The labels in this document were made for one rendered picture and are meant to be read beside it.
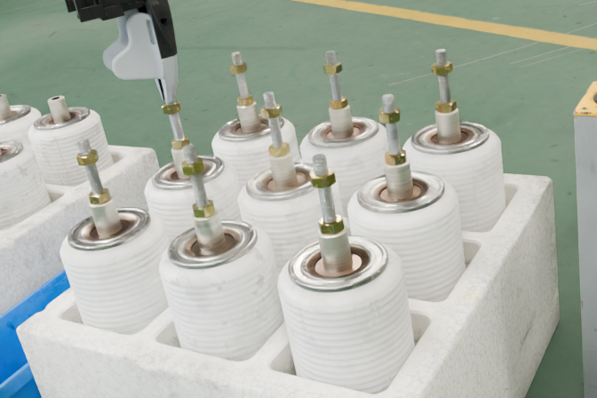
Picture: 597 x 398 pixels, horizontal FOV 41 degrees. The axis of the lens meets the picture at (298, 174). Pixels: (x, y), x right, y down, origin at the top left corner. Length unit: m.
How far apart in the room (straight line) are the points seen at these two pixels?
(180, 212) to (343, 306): 0.27
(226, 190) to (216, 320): 0.18
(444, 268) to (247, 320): 0.17
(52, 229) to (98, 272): 0.31
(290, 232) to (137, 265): 0.14
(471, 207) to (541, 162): 0.56
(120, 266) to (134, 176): 0.40
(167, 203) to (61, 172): 0.32
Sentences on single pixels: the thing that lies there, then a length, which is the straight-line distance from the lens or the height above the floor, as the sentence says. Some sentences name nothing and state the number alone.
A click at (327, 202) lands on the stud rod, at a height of 0.31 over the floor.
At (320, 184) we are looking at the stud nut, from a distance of 0.56.
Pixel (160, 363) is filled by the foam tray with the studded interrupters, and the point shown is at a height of 0.18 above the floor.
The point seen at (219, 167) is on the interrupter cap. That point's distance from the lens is 0.80.
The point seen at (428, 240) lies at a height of 0.23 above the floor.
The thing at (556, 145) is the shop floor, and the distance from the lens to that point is 1.38.
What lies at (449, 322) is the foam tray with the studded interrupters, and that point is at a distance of 0.64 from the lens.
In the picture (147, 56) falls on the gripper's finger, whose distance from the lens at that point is 0.75.
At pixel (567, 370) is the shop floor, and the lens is 0.88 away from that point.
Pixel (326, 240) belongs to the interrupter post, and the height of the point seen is 0.28.
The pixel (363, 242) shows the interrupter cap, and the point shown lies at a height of 0.25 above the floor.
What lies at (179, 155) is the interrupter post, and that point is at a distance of 0.80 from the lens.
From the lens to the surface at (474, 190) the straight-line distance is 0.76.
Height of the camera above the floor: 0.56
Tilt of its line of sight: 24 degrees down
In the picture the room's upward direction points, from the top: 11 degrees counter-clockwise
